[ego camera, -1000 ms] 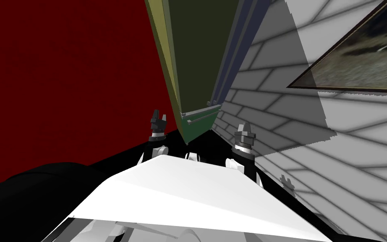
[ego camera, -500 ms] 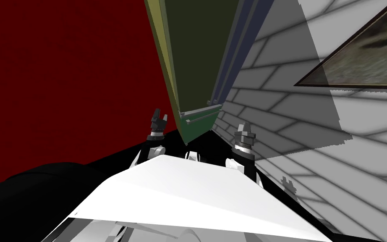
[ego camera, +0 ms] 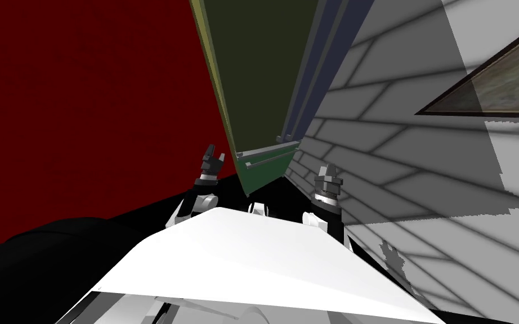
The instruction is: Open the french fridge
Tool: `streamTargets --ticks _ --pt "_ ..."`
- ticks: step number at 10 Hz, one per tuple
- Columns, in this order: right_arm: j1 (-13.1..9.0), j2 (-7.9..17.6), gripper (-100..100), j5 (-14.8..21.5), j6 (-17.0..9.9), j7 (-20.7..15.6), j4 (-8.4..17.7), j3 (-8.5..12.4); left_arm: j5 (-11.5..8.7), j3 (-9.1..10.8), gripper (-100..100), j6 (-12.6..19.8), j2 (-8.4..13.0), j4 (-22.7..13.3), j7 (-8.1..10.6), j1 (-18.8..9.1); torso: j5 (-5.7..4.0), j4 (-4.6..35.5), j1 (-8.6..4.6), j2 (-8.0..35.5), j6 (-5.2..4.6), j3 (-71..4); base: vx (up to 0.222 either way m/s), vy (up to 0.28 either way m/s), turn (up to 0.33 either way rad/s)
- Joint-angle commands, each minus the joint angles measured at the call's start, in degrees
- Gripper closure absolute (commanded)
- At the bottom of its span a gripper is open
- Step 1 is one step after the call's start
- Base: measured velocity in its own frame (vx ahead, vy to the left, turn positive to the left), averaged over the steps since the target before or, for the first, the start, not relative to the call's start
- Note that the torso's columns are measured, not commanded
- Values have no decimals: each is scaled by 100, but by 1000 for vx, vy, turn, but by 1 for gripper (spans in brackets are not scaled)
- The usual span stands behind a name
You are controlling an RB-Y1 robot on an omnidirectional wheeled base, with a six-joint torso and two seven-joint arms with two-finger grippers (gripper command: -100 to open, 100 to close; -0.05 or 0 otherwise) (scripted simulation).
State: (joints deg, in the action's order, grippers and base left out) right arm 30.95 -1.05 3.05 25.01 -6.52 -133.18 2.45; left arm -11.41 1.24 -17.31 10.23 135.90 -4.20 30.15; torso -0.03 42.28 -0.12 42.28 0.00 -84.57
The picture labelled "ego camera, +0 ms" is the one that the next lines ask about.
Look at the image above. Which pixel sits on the dark green cupboard door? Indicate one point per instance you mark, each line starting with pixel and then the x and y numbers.
pixel 259 67

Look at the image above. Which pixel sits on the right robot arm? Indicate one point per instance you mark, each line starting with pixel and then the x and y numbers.
pixel 329 220

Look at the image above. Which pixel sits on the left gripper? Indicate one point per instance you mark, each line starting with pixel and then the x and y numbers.
pixel 210 169

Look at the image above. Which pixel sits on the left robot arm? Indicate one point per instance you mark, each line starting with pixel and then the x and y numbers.
pixel 195 201

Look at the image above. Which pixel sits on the green drawer front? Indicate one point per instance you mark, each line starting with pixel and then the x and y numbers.
pixel 259 177

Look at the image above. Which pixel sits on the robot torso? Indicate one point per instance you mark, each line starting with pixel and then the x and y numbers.
pixel 250 256

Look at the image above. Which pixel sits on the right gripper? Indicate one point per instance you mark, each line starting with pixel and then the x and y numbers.
pixel 327 184

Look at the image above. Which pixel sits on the tall green cupboard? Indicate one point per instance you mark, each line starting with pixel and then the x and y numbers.
pixel 331 40

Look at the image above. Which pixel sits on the dark framed wall picture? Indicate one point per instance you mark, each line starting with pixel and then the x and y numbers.
pixel 507 85

